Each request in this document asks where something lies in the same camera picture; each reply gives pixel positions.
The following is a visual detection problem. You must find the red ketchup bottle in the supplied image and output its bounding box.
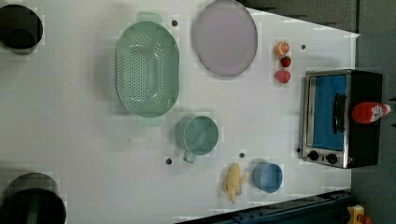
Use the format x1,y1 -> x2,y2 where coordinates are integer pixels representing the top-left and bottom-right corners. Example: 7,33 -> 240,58
351,102 -> 391,124

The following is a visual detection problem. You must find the silver black toaster oven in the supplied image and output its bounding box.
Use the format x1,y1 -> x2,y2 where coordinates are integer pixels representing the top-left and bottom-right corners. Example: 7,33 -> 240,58
301,69 -> 383,169

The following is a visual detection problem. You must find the green mug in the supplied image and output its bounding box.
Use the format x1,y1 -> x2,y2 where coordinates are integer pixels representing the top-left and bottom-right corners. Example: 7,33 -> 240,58
175,116 -> 219,163

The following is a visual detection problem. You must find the green colander basket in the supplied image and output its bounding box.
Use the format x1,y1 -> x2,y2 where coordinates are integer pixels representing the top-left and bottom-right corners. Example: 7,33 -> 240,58
115,11 -> 179,127

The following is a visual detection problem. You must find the round grey plate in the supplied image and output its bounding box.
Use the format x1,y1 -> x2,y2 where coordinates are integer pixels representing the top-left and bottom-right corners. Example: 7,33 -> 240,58
194,0 -> 258,76

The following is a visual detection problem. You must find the peeled banana toy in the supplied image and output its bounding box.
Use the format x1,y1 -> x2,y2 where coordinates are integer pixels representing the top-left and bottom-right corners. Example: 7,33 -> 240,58
222,163 -> 248,203

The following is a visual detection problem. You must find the pink strawberry toy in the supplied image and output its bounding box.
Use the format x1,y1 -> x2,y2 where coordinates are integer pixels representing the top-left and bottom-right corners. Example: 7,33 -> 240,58
275,70 -> 290,84

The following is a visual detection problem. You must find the blue bowl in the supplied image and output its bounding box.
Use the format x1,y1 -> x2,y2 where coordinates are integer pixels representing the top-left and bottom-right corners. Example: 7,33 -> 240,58
252,162 -> 283,193

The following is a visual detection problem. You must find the dark red strawberry toy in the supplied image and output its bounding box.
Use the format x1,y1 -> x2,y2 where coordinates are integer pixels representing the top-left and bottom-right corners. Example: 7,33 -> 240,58
280,56 -> 291,67

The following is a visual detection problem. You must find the orange slice toy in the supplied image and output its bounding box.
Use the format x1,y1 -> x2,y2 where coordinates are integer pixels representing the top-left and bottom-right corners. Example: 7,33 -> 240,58
275,41 -> 290,58

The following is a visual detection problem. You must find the yellow clamp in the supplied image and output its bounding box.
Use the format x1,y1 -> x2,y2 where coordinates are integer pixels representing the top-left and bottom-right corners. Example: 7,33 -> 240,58
347,205 -> 373,224

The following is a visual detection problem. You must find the black cylinder post lower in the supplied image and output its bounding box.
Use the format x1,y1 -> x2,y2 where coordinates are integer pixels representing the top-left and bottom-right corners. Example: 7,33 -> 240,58
0,173 -> 67,224

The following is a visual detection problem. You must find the black cylinder post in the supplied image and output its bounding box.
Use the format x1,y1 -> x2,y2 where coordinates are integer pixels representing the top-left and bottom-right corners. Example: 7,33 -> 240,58
0,173 -> 67,224
0,5 -> 44,55

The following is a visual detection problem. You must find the black cylinder post upper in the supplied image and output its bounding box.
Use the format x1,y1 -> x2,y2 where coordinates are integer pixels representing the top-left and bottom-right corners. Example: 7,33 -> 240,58
0,5 -> 44,55

